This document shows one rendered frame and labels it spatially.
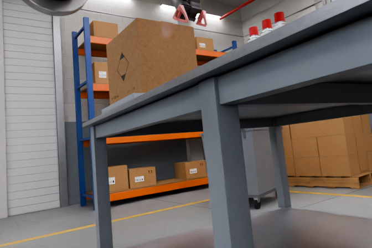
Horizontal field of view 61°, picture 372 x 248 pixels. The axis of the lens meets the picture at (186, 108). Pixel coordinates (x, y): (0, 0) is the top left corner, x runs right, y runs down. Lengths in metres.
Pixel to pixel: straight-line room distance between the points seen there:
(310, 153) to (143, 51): 3.62
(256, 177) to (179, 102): 2.45
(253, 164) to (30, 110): 3.15
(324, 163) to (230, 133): 3.76
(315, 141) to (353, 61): 3.97
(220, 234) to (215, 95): 0.29
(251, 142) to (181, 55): 2.10
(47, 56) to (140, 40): 4.06
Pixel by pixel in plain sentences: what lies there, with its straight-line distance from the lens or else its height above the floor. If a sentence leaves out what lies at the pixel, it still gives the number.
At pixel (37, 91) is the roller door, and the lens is 4.97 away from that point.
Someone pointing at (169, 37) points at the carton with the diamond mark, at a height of 1.06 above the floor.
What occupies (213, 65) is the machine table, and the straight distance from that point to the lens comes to 0.62.
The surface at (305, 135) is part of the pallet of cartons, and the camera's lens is 4.49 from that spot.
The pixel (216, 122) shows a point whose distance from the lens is 0.66.
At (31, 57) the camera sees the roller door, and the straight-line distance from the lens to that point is 5.07.
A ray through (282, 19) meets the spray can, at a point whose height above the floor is 1.06.
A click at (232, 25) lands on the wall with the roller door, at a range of 7.32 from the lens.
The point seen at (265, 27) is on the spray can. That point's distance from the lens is 1.18.
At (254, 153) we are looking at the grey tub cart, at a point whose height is 0.54.
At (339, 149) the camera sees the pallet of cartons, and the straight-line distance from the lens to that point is 4.31.
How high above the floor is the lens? 0.67
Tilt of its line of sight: 7 degrees up
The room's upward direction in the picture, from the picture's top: 5 degrees counter-clockwise
